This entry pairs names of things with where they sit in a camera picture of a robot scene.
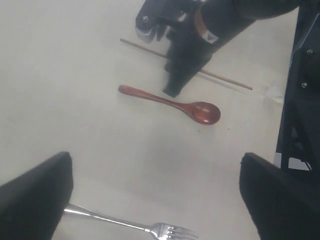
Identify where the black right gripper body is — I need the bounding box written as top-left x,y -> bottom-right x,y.
134,0 -> 251,73

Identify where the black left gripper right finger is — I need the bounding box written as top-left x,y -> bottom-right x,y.
239,153 -> 320,240

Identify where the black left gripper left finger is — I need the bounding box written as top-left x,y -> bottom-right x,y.
0,151 -> 73,240

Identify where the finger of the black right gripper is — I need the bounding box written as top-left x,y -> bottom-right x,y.
163,58 -> 200,97

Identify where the red-brown wooden spoon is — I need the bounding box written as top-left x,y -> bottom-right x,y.
118,84 -> 221,125

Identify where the wooden chopstick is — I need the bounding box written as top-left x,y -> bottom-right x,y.
119,38 -> 253,91

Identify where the steel spoon long handle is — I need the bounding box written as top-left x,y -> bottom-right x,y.
64,203 -> 199,240

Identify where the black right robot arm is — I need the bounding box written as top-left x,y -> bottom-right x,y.
135,0 -> 302,98

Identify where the black metal frame stand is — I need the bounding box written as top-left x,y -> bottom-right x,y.
276,0 -> 320,174

